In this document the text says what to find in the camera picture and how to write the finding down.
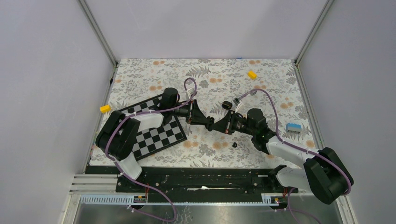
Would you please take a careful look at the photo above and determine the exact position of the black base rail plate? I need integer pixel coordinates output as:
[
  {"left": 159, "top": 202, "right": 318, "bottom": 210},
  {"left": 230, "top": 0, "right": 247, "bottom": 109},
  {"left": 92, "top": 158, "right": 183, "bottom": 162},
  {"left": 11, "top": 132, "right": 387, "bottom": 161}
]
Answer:
[{"left": 115, "top": 167, "right": 299, "bottom": 204}]

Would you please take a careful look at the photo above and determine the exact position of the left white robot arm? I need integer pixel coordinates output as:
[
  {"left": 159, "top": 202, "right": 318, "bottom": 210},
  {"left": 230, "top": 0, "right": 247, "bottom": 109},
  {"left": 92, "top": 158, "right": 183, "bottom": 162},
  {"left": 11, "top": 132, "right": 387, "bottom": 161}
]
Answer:
[{"left": 95, "top": 88, "right": 214, "bottom": 192}]

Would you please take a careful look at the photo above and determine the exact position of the yellow block left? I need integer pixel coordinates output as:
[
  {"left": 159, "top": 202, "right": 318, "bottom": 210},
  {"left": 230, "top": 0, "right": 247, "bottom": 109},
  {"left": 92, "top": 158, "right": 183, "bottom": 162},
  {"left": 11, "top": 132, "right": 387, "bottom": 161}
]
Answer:
[{"left": 99, "top": 105, "right": 112, "bottom": 113}]

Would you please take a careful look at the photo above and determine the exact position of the black white checkerboard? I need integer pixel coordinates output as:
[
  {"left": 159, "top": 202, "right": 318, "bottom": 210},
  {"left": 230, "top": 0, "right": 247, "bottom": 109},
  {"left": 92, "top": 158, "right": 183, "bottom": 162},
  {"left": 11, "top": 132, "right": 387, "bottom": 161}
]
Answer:
[{"left": 119, "top": 95, "right": 187, "bottom": 161}]

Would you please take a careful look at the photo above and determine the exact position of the yellow block far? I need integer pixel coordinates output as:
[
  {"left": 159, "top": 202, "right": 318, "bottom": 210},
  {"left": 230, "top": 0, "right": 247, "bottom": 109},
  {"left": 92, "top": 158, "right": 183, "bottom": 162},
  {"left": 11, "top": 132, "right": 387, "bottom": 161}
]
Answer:
[{"left": 247, "top": 70, "right": 257, "bottom": 79}]

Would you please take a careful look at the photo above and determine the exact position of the yellow block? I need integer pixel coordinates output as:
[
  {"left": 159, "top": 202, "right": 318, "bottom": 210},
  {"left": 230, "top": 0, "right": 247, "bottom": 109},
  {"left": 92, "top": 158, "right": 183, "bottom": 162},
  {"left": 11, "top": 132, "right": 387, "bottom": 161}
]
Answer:
[
  {"left": 247, "top": 70, "right": 257, "bottom": 79},
  {"left": 99, "top": 105, "right": 112, "bottom": 113}
]

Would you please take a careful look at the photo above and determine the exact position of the blue white eraser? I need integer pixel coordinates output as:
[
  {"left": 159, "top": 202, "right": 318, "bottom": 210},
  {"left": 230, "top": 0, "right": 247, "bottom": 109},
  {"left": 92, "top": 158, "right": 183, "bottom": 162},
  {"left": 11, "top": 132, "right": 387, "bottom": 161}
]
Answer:
[{"left": 285, "top": 123, "right": 302, "bottom": 133}]

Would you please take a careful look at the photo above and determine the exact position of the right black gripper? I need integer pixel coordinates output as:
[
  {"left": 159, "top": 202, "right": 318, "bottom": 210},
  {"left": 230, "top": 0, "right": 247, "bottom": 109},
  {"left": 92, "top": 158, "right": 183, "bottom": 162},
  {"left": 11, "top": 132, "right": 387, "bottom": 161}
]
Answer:
[{"left": 210, "top": 110, "right": 256, "bottom": 136}]

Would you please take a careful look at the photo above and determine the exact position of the black earbud charging case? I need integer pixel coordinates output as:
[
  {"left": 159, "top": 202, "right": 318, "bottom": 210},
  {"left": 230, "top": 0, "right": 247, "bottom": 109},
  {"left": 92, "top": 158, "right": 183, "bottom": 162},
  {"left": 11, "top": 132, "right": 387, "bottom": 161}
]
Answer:
[{"left": 205, "top": 116, "right": 214, "bottom": 132}]

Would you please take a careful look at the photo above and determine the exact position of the floral patterned table mat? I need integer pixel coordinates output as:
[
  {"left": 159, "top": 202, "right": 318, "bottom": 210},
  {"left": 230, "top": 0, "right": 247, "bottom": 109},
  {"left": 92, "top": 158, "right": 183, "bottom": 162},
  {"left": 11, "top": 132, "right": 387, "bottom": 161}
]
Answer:
[{"left": 106, "top": 59, "right": 317, "bottom": 168}]

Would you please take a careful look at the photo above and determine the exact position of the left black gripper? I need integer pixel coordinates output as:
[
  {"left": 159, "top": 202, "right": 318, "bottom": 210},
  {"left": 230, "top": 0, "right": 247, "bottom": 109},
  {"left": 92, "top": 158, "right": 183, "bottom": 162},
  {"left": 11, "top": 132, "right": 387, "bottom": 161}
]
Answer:
[{"left": 170, "top": 99, "right": 210, "bottom": 126}]

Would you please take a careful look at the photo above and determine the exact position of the black oval case lid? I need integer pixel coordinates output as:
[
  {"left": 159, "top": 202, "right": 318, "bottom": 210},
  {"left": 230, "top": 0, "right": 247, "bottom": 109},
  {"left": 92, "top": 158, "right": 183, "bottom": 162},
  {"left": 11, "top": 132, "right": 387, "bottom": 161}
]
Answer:
[{"left": 221, "top": 101, "right": 233, "bottom": 110}]

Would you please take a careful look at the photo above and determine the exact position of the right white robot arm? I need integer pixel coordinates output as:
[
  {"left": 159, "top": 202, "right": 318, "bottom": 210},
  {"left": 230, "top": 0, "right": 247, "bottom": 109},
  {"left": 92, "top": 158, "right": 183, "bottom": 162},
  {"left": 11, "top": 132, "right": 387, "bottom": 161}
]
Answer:
[{"left": 209, "top": 108, "right": 354, "bottom": 204}]

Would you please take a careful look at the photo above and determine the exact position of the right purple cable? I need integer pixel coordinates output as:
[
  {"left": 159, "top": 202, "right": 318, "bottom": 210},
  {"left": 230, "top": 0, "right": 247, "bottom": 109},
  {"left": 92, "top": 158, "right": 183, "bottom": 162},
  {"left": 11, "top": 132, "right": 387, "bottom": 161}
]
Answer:
[{"left": 236, "top": 89, "right": 354, "bottom": 224}]

